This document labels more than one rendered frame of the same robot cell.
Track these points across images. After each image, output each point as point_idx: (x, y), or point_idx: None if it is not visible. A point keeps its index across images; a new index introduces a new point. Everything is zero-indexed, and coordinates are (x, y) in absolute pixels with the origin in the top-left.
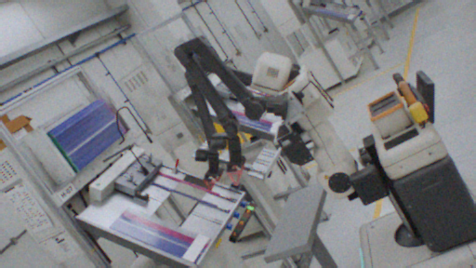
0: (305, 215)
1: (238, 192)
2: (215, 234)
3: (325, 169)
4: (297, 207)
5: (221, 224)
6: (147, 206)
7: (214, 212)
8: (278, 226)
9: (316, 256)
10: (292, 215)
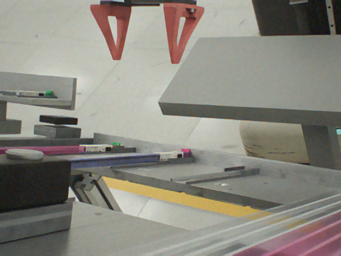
0: (330, 52)
1: (81, 139)
2: (338, 172)
3: None
4: (267, 72)
5: (271, 161)
6: (95, 228)
7: (181, 168)
8: (318, 103)
9: (335, 161)
10: (293, 79)
